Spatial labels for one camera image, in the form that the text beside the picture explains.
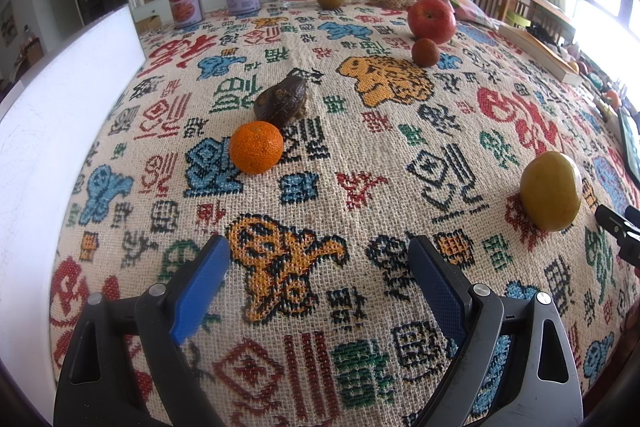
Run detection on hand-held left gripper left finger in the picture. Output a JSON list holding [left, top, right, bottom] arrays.
[[54, 234, 232, 427]]

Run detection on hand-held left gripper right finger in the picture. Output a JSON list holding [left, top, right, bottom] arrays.
[[407, 234, 585, 427]]

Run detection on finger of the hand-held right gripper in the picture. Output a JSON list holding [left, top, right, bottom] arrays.
[[619, 232, 640, 267], [595, 205, 640, 235]]

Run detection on yellow-green round citrus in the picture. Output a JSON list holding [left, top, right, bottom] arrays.
[[519, 151, 584, 233]]

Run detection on orange mandarin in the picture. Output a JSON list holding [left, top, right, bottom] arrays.
[[229, 120, 285, 175]]

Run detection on dark wrinkled fruit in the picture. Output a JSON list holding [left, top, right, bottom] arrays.
[[253, 75, 309, 128]]

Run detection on white cardboard box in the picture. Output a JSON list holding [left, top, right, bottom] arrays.
[[0, 4, 146, 373]]

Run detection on small brown rough fruit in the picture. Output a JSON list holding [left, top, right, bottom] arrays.
[[411, 38, 441, 68]]

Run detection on red apple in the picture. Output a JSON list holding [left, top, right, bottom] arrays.
[[407, 0, 457, 46]]

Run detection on black smartphone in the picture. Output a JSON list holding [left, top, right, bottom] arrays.
[[617, 107, 640, 185]]

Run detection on patterned woven tablecloth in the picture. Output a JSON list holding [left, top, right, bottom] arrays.
[[47, 0, 640, 427]]

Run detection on orange covered book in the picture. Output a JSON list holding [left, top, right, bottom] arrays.
[[497, 24, 583, 86]]

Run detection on pink snack bag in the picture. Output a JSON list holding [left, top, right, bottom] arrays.
[[412, 0, 501, 28]]

